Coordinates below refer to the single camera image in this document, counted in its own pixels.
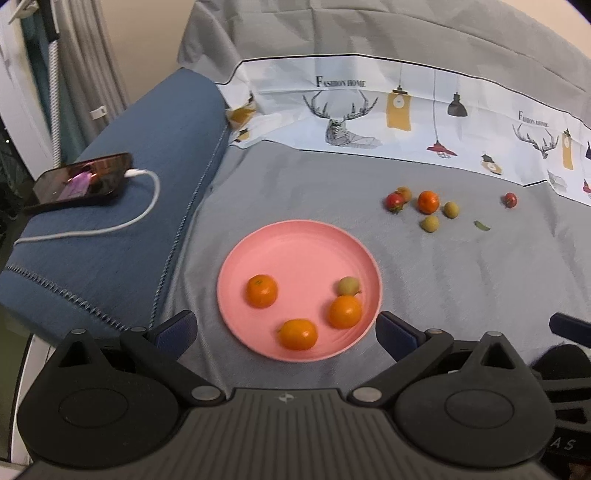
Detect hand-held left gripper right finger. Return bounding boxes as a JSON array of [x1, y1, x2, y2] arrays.
[[346, 311, 515, 409]]

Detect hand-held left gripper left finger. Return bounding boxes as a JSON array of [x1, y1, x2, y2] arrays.
[[55, 311, 227, 407]]

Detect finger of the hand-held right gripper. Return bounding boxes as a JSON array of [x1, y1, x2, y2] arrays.
[[549, 312, 591, 340]]

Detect small orange mandarin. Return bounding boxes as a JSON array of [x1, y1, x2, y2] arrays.
[[328, 295, 363, 330], [277, 318, 319, 350], [245, 274, 279, 309]]

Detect pink round plate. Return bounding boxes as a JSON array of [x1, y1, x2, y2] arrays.
[[217, 220, 384, 363]]

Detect blue sofa armrest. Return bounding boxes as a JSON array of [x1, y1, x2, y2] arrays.
[[0, 68, 230, 342]]

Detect grey printed cloth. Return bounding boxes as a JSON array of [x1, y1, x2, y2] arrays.
[[148, 0, 591, 393]]

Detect black smartphone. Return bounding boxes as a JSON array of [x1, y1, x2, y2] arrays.
[[22, 152, 134, 214]]

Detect black white braided pole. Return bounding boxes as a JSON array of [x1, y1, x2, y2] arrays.
[[46, 39, 63, 169]]

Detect grey curtain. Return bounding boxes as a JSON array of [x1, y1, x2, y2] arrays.
[[55, 0, 130, 139]]

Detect teal curtain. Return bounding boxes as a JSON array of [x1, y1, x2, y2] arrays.
[[25, 0, 58, 158]]

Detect white charging cable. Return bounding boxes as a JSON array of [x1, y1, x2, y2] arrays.
[[14, 169, 161, 245]]

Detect white door frame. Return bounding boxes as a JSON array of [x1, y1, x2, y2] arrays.
[[0, 14, 51, 176]]

